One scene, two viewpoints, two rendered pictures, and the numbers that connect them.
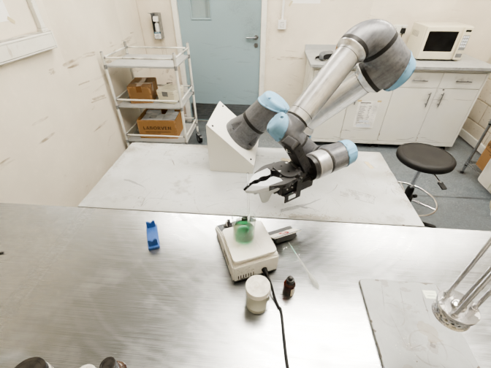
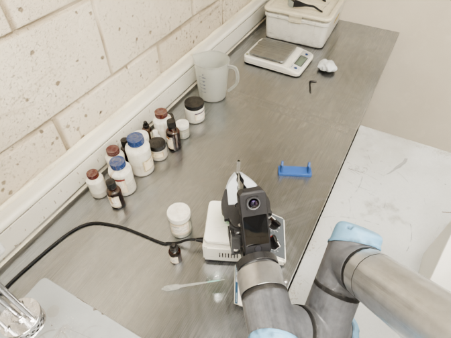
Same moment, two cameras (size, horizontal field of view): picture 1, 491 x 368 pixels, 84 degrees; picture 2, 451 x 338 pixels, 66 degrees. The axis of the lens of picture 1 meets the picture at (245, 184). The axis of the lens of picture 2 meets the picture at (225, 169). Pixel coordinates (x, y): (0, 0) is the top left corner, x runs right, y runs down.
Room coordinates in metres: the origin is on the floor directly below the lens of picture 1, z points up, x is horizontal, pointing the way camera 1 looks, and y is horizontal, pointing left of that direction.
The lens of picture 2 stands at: (0.68, -0.45, 1.69)
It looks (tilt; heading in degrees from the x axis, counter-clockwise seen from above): 47 degrees down; 114
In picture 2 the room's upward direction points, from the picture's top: straight up
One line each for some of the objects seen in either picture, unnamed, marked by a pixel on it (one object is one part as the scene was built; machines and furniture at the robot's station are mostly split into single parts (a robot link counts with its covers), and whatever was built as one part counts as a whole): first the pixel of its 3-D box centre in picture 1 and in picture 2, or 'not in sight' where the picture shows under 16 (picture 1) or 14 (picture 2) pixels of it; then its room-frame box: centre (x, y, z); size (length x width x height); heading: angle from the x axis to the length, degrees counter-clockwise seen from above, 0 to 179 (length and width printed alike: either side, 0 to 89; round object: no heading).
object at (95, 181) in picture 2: not in sight; (96, 182); (0.09, -0.01, 0.94); 0.05 x 0.05 x 0.09
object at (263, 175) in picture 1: (256, 185); (249, 194); (0.54, -0.03, 1.14); 0.09 x 0.03 x 0.06; 121
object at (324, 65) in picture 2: not in sight; (328, 65); (0.54, 0.92, 0.92); 0.08 x 0.08 x 0.04; 84
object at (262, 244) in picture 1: (248, 240); (231, 222); (0.50, -0.01, 0.98); 0.12 x 0.12 x 0.01; 19
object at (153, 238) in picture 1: (152, 234); (294, 168); (0.58, 0.29, 0.92); 0.10 x 0.03 x 0.04; 20
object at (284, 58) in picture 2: not in sight; (278, 55); (0.33, 0.91, 0.92); 0.26 x 0.19 x 0.05; 174
